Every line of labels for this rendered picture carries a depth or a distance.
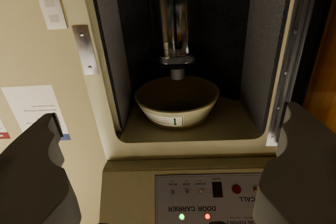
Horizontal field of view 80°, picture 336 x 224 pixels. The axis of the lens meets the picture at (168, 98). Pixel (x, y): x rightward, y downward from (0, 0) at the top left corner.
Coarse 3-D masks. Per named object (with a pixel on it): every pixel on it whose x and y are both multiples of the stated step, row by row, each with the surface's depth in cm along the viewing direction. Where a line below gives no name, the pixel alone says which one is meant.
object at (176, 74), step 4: (160, 64) 36; (184, 64) 35; (188, 64) 35; (192, 64) 36; (164, 68) 37; (168, 68) 36; (172, 68) 36; (176, 68) 36; (180, 68) 36; (184, 68) 36; (172, 72) 39; (176, 72) 39; (180, 72) 39; (172, 76) 40; (176, 76) 39; (180, 76) 39; (184, 76) 40
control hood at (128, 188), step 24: (120, 168) 37; (144, 168) 36; (168, 168) 36; (192, 168) 36; (216, 168) 35; (240, 168) 35; (120, 192) 35; (144, 192) 35; (120, 216) 34; (144, 216) 34
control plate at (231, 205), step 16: (160, 176) 35; (176, 176) 35; (192, 176) 35; (208, 176) 35; (224, 176) 35; (240, 176) 35; (256, 176) 34; (160, 192) 35; (176, 192) 35; (192, 192) 34; (208, 192) 34; (224, 192) 34; (240, 192) 34; (256, 192) 34; (160, 208) 34; (176, 208) 34; (192, 208) 34; (208, 208) 33; (224, 208) 33; (240, 208) 33
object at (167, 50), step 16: (160, 0) 31; (176, 0) 30; (192, 0) 31; (160, 16) 32; (176, 16) 31; (192, 16) 32; (160, 32) 33; (176, 32) 32; (192, 32) 33; (160, 48) 34; (176, 48) 33; (192, 48) 34; (176, 64) 34
